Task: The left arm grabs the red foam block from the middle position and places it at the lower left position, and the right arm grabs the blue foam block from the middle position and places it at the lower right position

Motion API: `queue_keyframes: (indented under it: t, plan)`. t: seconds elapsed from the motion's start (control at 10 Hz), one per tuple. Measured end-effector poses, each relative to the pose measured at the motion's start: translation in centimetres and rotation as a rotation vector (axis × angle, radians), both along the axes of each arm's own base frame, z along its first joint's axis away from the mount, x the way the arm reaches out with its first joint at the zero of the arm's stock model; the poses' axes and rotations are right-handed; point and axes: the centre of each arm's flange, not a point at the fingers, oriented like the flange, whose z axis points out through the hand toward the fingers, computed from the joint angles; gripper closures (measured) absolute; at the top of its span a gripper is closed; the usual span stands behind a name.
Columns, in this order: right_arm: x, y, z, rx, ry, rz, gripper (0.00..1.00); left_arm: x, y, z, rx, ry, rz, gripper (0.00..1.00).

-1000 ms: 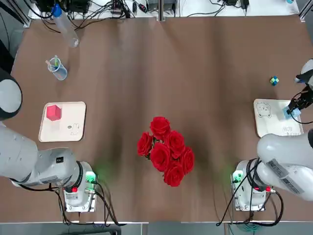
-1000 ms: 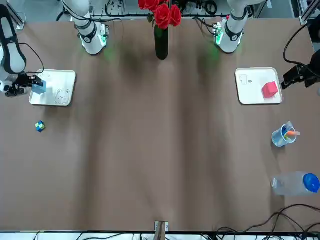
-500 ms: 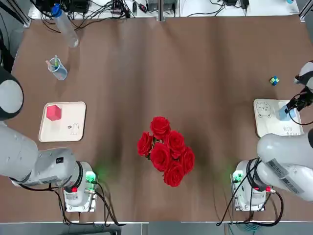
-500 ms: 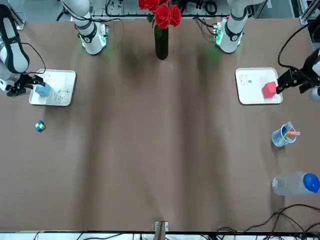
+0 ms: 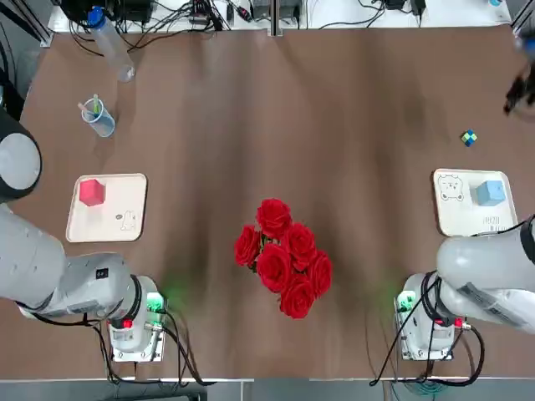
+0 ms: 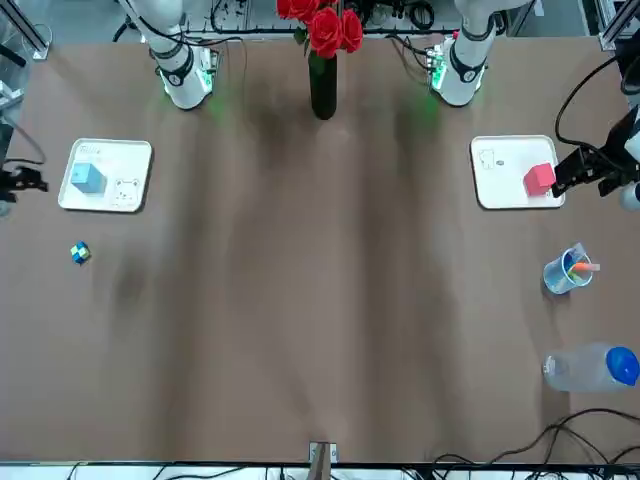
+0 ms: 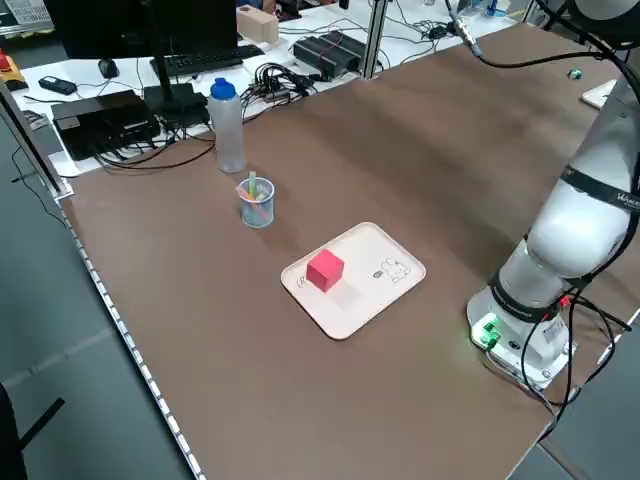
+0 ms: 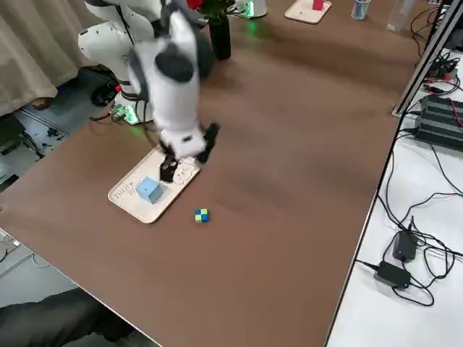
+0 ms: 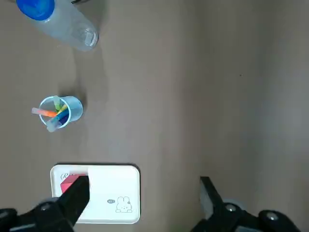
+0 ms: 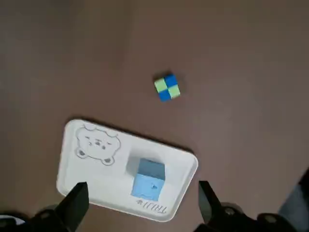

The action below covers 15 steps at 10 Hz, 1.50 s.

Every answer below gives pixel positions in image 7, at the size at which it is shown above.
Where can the red foam block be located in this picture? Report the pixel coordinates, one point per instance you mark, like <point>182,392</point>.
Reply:
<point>325,270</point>

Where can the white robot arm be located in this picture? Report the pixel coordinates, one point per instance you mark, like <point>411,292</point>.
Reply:
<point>575,225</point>

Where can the clear plastic cup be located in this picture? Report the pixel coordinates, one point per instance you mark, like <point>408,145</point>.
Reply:
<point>257,212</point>

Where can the cream tray with rabbit print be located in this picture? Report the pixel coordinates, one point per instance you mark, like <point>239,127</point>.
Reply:
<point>370,300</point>

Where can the green pen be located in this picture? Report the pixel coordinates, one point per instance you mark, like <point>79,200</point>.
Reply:
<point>253,185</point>

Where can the clear bottle with blue cap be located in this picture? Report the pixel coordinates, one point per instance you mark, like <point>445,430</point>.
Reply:
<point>227,130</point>

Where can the black power supply unit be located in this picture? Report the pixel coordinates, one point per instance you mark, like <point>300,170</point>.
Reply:
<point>325,52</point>

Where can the black keyboard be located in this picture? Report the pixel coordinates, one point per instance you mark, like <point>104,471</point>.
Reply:
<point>210,57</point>

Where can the brown cardboard box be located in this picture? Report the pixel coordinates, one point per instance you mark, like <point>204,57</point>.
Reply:
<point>257,24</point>

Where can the black box device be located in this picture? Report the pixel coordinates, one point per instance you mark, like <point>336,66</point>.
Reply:
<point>100,120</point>

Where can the black computer mouse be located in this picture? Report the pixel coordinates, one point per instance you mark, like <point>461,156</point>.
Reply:
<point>108,68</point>

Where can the black computer monitor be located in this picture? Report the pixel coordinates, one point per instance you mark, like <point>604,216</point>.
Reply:
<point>125,25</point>

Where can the small flat black device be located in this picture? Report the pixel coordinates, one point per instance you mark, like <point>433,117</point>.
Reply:
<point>57,84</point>

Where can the cream tray with bear print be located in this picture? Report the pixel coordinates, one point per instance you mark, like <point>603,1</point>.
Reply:
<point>600,94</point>

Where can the red emergency stop button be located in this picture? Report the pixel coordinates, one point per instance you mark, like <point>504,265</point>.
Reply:
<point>7,65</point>

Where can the silver aluminium post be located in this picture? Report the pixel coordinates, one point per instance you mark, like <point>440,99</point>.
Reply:
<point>30,140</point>
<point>374,35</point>

